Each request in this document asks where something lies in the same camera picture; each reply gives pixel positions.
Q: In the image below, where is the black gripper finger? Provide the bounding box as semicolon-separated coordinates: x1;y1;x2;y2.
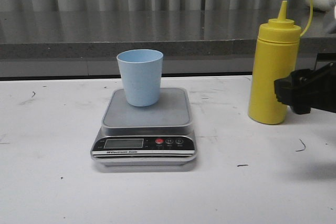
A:
274;62;335;114

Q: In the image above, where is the yellow squeeze bottle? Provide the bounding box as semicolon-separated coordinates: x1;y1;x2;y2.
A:
248;0;313;125

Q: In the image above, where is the light blue plastic cup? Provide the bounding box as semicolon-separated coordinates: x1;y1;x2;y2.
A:
117;49;163;106

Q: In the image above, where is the silver digital kitchen scale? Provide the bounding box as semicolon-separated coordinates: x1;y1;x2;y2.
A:
90;88;197;166

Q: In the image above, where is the grey steel counter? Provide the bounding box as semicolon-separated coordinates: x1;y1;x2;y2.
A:
0;8;336;79

